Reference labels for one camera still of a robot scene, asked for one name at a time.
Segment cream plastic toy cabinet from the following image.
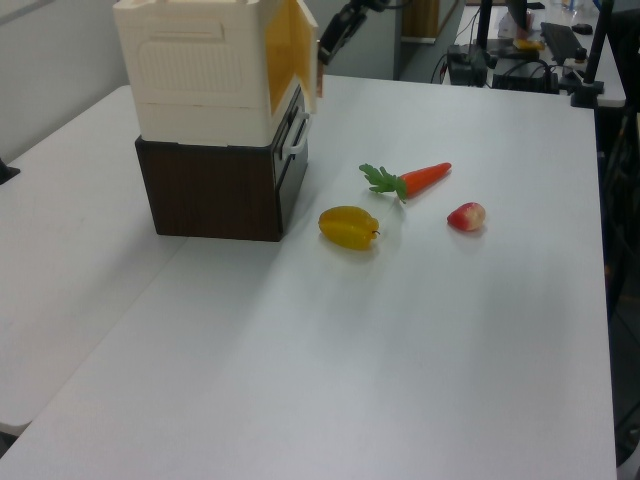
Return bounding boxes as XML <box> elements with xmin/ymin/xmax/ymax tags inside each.
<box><xmin>112</xmin><ymin>0</ymin><xmax>304</xmax><ymax>148</ymax></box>

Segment wooden yellow partition board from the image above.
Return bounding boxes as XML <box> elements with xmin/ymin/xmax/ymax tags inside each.
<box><xmin>401</xmin><ymin>0</ymin><xmax>461</xmax><ymax>39</ymax></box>

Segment white drawer handle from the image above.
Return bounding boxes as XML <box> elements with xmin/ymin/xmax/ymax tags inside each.
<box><xmin>279</xmin><ymin>112</ymin><xmax>312</xmax><ymax>156</ymax></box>

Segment yellow toy starfruit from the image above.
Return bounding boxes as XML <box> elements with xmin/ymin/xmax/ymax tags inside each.
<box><xmin>318</xmin><ymin>205</ymin><xmax>381</xmax><ymax>252</ymax></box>

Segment cream cabinet door orange handle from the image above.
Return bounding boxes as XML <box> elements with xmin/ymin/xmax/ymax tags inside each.
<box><xmin>291</xmin><ymin>0</ymin><xmax>327</xmax><ymax>116</ymax></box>

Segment dark brown wooden drawer box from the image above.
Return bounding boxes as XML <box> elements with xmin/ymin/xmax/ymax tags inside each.
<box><xmin>133</xmin><ymin>84</ymin><xmax>311</xmax><ymax>243</ymax></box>

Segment black pole with table clamp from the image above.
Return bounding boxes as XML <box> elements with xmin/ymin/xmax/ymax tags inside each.
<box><xmin>570</xmin><ymin>0</ymin><xmax>617</xmax><ymax>108</ymax></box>

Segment black keyboard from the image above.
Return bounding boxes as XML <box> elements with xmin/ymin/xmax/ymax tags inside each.
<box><xmin>539</xmin><ymin>21</ymin><xmax>587</xmax><ymax>65</ymax></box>

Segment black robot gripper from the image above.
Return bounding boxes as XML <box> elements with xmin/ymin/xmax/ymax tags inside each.
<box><xmin>318</xmin><ymin>0</ymin><xmax>390</xmax><ymax>65</ymax></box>

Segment black tripod stand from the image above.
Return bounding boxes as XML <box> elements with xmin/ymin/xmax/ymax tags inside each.
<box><xmin>597</xmin><ymin>99</ymin><xmax>640</xmax><ymax>454</ymax></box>

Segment thin black upright pole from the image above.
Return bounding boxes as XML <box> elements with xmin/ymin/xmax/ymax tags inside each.
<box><xmin>474</xmin><ymin>0</ymin><xmax>495</xmax><ymax>51</ymax></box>

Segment orange toy carrot green leaves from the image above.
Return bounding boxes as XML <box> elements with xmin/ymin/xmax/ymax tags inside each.
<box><xmin>358</xmin><ymin>161</ymin><xmax>454</xmax><ymax>204</ymax></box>

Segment red and cream toy fruit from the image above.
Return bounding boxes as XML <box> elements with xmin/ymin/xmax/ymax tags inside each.
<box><xmin>446</xmin><ymin>201</ymin><xmax>488</xmax><ymax>233</ymax></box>

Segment black flat device with cables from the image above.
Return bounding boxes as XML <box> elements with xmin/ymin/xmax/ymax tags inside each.
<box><xmin>491</xmin><ymin>58</ymin><xmax>560</xmax><ymax>94</ymax></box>

